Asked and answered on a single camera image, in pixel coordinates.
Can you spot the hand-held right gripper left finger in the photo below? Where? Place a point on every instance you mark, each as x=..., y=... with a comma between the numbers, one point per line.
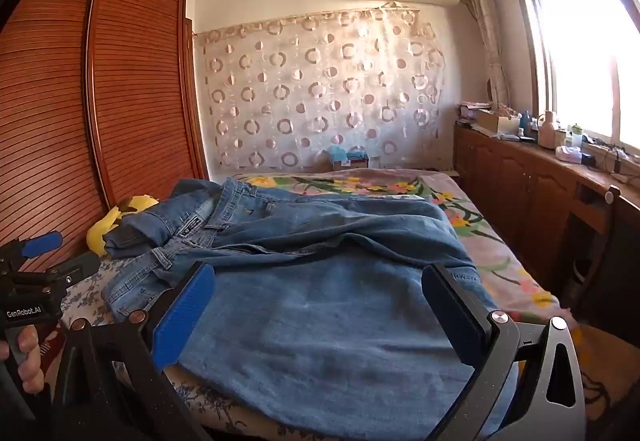
x=182, y=321

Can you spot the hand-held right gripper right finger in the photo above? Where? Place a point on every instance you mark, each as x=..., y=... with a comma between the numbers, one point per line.
x=450, y=316

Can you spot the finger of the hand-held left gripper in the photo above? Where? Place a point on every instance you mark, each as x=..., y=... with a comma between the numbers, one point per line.
x=42, y=243
x=75, y=271

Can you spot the dark blue jeans pants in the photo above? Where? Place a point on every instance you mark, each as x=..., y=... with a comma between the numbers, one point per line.
x=135, y=236

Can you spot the light blue jeans pants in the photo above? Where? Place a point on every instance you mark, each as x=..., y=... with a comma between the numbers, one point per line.
x=325, y=321

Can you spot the person's left hand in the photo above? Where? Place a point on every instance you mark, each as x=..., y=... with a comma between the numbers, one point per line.
x=30, y=371

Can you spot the red patterned cloth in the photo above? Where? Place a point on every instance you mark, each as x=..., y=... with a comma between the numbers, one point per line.
x=50, y=346

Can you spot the yellow plush toy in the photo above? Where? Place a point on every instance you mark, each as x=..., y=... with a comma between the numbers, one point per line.
x=100, y=231

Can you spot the blue floral bedsheet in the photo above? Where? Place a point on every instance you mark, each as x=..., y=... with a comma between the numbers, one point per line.
x=210, y=411

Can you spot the colourful floral blanket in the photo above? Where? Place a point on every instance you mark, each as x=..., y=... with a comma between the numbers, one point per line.
x=465, y=216

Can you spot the long wooden sideboard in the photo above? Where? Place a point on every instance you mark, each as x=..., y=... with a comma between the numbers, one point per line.
x=520, y=191

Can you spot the brown slatted wooden wardrobe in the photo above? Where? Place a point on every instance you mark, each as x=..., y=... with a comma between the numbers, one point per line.
x=125, y=96

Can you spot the cardboard box with blue cloth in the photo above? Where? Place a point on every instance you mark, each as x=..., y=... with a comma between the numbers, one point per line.
x=347, y=158

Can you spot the open cardboard box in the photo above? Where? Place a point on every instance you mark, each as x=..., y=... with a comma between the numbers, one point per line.
x=495, y=123

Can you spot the stack of papers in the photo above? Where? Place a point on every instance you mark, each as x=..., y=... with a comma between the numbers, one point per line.
x=467, y=113

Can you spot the beige plastic jug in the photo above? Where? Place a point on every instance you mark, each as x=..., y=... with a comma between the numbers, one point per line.
x=547, y=133

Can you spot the black power adapter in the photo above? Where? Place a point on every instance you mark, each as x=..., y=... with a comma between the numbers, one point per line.
x=588, y=160

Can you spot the blue bottle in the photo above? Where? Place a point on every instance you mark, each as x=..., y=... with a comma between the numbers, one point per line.
x=525, y=121

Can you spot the green-capped bottle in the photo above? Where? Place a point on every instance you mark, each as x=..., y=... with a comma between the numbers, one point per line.
x=576, y=137

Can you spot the sheer circle-patterned curtain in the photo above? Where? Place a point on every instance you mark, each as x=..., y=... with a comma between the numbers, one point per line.
x=320, y=86

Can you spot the white window curtain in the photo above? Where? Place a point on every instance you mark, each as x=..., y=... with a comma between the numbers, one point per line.
x=487, y=31

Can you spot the wood-framed window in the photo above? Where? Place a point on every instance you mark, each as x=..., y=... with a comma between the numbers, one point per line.
x=580, y=46

